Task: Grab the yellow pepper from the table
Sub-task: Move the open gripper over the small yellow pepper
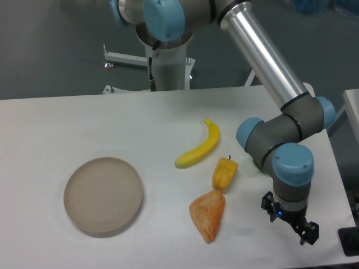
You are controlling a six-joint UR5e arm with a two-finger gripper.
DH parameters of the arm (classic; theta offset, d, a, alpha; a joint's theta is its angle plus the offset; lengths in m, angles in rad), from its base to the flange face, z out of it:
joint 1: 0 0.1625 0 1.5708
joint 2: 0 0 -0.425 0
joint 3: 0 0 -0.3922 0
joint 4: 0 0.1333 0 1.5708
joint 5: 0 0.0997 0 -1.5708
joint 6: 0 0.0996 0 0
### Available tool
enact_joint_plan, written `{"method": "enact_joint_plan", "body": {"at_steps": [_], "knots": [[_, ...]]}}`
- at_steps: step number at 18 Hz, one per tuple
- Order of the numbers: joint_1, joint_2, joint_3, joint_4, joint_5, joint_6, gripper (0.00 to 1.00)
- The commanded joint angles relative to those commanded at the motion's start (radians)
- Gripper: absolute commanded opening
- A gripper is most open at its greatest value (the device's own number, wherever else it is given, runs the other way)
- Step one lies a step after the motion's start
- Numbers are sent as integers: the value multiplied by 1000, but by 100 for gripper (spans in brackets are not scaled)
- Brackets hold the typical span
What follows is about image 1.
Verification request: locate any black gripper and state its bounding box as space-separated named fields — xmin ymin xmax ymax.
xmin=261 ymin=192 xmax=319 ymax=245

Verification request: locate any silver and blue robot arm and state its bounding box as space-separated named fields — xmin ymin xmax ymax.
xmin=109 ymin=1 xmax=335 ymax=244

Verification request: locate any green object behind arm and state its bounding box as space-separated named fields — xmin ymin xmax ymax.
xmin=252 ymin=159 xmax=265 ymax=173

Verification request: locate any yellow bell pepper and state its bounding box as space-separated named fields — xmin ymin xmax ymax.
xmin=212 ymin=155 xmax=239 ymax=191

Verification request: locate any black device at table edge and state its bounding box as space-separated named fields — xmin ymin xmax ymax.
xmin=338 ymin=226 xmax=358 ymax=257

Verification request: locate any orange pastry turnover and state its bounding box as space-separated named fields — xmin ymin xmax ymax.
xmin=189 ymin=189 xmax=225 ymax=243

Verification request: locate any yellow banana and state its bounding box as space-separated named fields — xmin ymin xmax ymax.
xmin=174 ymin=118 xmax=220 ymax=168

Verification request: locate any white table on right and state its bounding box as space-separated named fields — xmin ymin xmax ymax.
xmin=327 ymin=89 xmax=359 ymax=141

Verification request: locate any beige round plate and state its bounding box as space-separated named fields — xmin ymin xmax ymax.
xmin=63 ymin=157 xmax=144 ymax=238

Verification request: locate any blue bag in background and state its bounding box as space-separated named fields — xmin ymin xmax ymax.
xmin=287 ymin=0 xmax=358 ymax=18

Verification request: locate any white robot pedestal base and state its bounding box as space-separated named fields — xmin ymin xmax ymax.
xmin=102 ymin=27 xmax=197 ymax=95

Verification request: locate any black cable on pedestal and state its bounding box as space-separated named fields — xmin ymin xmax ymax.
xmin=148 ymin=40 xmax=162 ymax=92

